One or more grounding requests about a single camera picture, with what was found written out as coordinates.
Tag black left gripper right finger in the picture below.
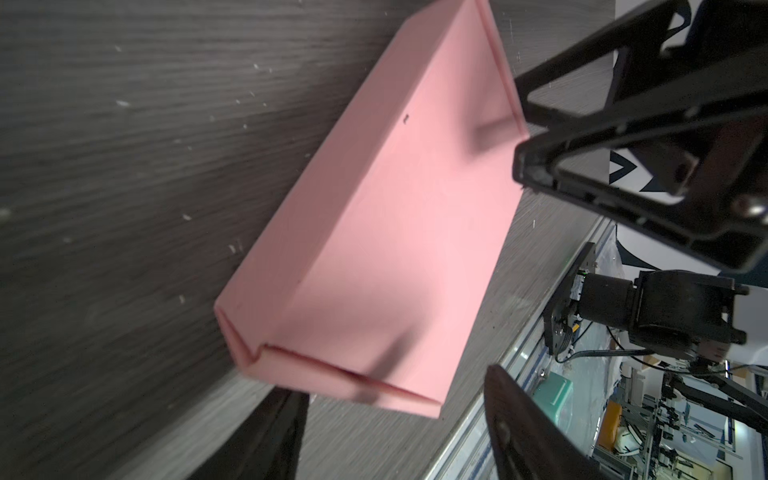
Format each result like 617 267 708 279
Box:
483 364 605 480

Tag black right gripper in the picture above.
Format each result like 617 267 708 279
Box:
511 0 768 274

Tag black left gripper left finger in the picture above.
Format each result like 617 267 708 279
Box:
190 387 310 480

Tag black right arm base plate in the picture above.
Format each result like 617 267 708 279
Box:
542 242 596 357

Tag green square clock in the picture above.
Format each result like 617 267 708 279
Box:
533 373 574 425

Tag pink paper boxes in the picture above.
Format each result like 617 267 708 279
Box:
214 1 528 418

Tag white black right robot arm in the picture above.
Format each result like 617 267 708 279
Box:
512 1 767 362

